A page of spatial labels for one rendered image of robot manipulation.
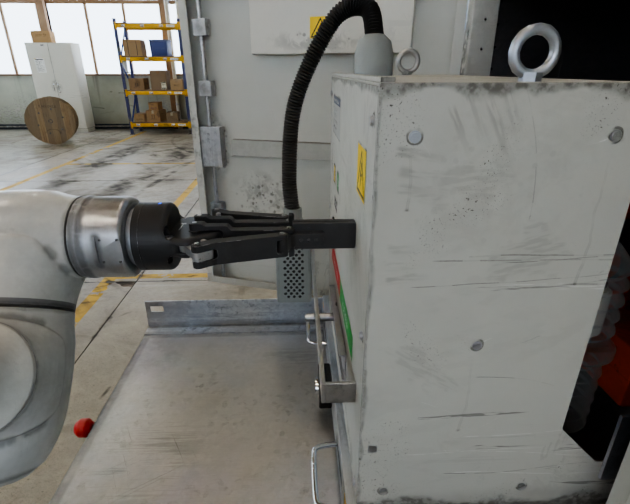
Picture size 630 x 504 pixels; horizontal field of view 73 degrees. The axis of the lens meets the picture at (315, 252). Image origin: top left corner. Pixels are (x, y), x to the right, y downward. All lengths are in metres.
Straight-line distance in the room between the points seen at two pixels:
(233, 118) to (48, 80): 11.12
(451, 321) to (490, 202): 0.12
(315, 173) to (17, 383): 0.79
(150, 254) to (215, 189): 0.70
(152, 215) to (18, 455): 0.25
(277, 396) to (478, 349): 0.46
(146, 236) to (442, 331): 0.31
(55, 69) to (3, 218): 11.57
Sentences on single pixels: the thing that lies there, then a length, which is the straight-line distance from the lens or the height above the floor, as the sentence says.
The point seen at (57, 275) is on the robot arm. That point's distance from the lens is 0.51.
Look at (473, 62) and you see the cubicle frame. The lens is 0.95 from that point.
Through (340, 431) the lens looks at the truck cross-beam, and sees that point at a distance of 0.66.
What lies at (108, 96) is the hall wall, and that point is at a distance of 12.52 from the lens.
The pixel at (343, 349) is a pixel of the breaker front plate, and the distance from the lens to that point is 0.62.
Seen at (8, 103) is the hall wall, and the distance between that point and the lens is 13.66.
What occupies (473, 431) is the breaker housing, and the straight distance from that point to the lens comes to 0.53.
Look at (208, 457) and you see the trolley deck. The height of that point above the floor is 0.85.
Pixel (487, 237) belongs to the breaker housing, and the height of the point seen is 1.26.
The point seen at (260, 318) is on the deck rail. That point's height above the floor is 0.86.
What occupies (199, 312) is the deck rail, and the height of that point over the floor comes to 0.88.
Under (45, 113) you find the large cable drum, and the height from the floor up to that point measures 0.60.
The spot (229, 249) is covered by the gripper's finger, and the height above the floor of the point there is 1.23.
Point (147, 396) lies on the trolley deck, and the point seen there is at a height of 0.85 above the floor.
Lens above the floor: 1.40
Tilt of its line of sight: 23 degrees down
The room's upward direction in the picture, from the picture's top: straight up
